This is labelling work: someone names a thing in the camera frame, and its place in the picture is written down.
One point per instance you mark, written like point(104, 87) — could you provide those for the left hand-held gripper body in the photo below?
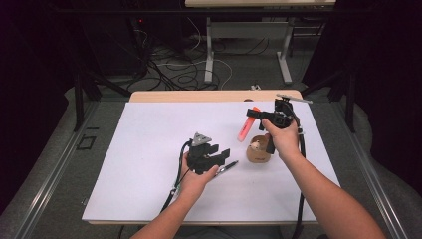
point(200, 157)

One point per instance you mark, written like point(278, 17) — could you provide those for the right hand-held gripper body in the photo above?
point(282, 116)

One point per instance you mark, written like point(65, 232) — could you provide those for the black pen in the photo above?
point(229, 167)

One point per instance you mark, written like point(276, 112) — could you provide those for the orange highlighter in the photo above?
point(245, 130)

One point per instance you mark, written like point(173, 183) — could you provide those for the person's right hand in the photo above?
point(287, 141)

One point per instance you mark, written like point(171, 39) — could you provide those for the person's left hand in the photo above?
point(195, 184)

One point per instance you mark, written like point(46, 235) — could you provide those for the small white plug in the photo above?
point(255, 87)

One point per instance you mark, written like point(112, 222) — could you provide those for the small white object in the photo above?
point(255, 145)

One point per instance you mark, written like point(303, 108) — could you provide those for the white table board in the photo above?
point(149, 149)

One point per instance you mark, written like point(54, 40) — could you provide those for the light wooden table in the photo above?
point(199, 96)

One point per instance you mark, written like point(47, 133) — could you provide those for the black metal stand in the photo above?
point(79, 96)
point(349, 96)

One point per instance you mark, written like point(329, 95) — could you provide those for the grey-legged desk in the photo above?
point(249, 30)

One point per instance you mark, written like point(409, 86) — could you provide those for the black box with red light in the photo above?
point(112, 43)

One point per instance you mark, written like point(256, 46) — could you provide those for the metal floor rail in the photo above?
point(371, 166)
point(49, 179)

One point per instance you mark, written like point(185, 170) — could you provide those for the black floor outlet frame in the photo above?
point(86, 142)

